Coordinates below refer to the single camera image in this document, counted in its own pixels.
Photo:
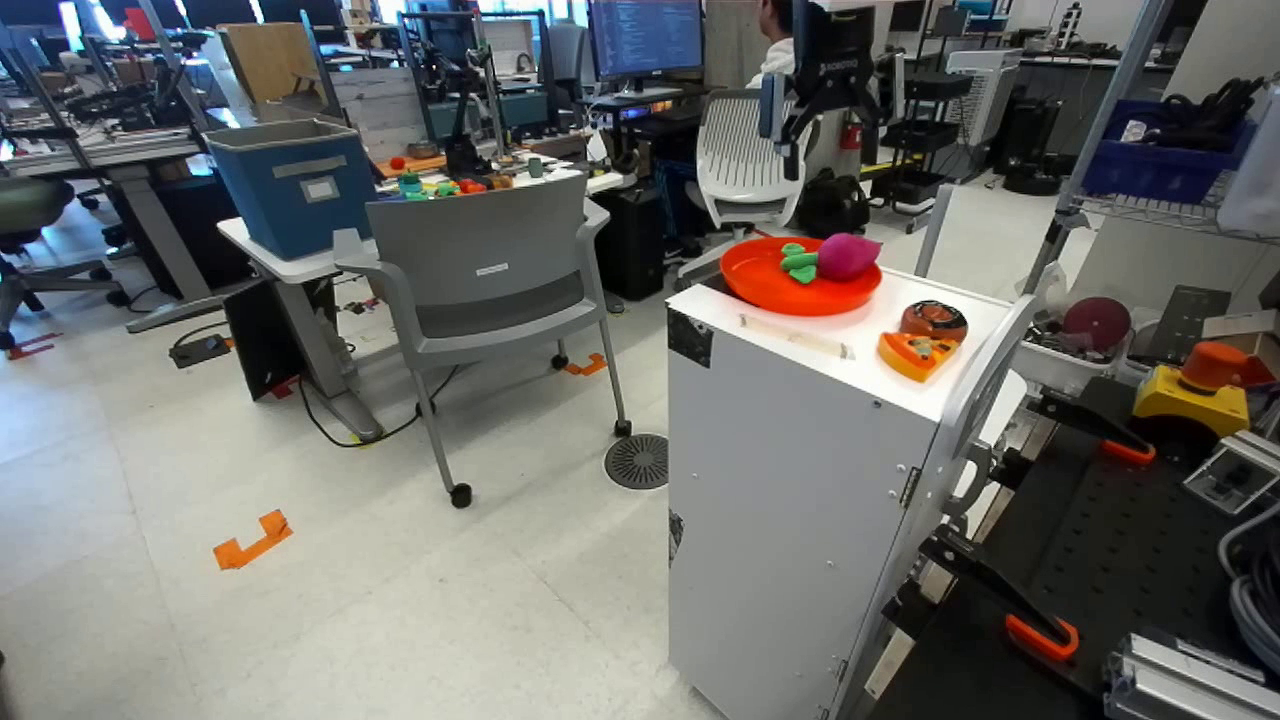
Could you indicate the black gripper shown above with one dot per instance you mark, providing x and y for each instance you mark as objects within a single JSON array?
[{"x": 833, "y": 55}]

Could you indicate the purple and red toy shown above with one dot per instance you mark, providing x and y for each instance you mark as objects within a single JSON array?
[{"x": 847, "y": 255}]

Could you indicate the orange plastic plate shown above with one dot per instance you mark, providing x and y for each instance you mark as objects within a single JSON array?
[{"x": 763, "y": 281}]

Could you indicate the orange toy pizza slice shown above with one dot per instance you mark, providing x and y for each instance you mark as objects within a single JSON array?
[{"x": 912, "y": 363}]

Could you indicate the colourful toy pile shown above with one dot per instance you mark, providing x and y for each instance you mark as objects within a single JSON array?
[{"x": 467, "y": 172}]

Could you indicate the white toy kitchen cabinet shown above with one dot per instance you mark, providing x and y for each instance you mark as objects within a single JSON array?
[{"x": 787, "y": 507}]

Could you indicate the black backpack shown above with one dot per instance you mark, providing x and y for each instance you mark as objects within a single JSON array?
[{"x": 831, "y": 206}]

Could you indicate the person in white shirt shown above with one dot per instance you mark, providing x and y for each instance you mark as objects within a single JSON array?
[{"x": 775, "y": 62}]

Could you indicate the white mesh chair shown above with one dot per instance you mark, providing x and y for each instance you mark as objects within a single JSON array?
[{"x": 741, "y": 153}]

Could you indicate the beige masking tape label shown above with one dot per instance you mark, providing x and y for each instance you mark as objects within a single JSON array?
[{"x": 795, "y": 334}]

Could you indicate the computer monitor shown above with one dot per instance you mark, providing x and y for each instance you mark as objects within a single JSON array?
[{"x": 644, "y": 39}]

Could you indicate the black computer tower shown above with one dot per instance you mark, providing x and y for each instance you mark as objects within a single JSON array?
[
  {"x": 265, "y": 340},
  {"x": 630, "y": 242}
]

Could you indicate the blue shelf crate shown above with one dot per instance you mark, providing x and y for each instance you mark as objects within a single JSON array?
[{"x": 1162, "y": 164}]

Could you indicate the orange floor marker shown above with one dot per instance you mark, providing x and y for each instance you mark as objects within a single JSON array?
[
  {"x": 580, "y": 364},
  {"x": 254, "y": 546}
]

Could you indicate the grey plastic chair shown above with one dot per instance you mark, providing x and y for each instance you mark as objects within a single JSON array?
[{"x": 480, "y": 255}]

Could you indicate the grey round floor base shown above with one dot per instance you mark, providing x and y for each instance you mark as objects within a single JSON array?
[{"x": 636, "y": 463}]

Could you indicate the orange black bar clamp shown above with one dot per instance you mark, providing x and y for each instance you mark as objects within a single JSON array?
[
  {"x": 992, "y": 586},
  {"x": 1084, "y": 424}
]

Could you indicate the yellow red emergency stop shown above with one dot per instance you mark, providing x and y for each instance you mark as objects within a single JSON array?
[{"x": 1181, "y": 393}]

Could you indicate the black perforated breadboard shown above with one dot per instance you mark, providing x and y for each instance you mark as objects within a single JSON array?
[{"x": 1135, "y": 546}]

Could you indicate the blue storage bin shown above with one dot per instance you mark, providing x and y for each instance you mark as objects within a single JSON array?
[{"x": 295, "y": 186}]

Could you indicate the brown cardboard box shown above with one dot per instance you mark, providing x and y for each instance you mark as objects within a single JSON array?
[{"x": 273, "y": 64}]

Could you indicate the grey desk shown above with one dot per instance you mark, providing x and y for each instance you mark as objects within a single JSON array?
[{"x": 133, "y": 153}]

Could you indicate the black office chair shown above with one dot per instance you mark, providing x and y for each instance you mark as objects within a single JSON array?
[{"x": 27, "y": 206}]

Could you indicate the aluminium extrusion rail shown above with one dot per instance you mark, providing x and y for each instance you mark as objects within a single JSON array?
[
  {"x": 1235, "y": 472},
  {"x": 1186, "y": 683}
]

